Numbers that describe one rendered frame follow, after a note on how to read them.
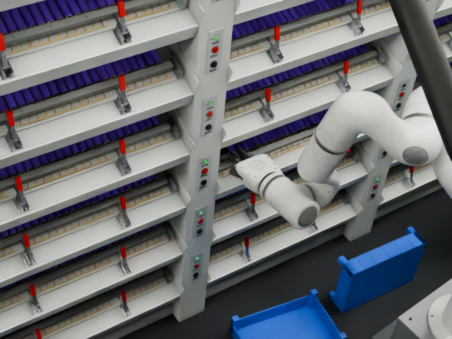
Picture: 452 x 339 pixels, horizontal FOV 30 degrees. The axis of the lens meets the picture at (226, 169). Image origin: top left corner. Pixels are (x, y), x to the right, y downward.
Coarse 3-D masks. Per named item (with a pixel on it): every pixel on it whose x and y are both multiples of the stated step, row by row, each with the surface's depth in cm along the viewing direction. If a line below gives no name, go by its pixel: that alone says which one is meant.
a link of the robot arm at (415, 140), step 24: (360, 96) 186; (336, 120) 189; (360, 120) 186; (384, 120) 182; (408, 120) 180; (432, 120) 180; (336, 144) 193; (384, 144) 184; (408, 144) 177; (432, 144) 177
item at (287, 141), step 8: (312, 128) 251; (296, 136) 248; (304, 136) 249; (272, 144) 244; (280, 144) 245; (288, 144) 247; (304, 144) 249; (256, 152) 242; (264, 152) 242; (224, 168) 236; (224, 176) 237
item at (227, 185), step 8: (360, 136) 257; (248, 152) 244; (280, 152) 247; (288, 152) 247; (296, 152) 248; (272, 160) 245; (280, 160) 245; (288, 160) 246; (296, 160) 247; (280, 168) 244; (288, 168) 248; (232, 176) 239; (224, 184) 237; (232, 184) 237; (240, 184) 238; (216, 192) 234; (224, 192) 237; (232, 192) 241
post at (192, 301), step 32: (224, 0) 189; (224, 32) 195; (192, 64) 198; (224, 64) 202; (224, 96) 210; (192, 128) 211; (192, 160) 219; (192, 192) 228; (192, 224) 237; (192, 288) 259
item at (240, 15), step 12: (240, 0) 189; (252, 0) 197; (264, 0) 198; (276, 0) 199; (288, 0) 201; (300, 0) 204; (312, 0) 208; (240, 12) 194; (252, 12) 197; (264, 12) 200
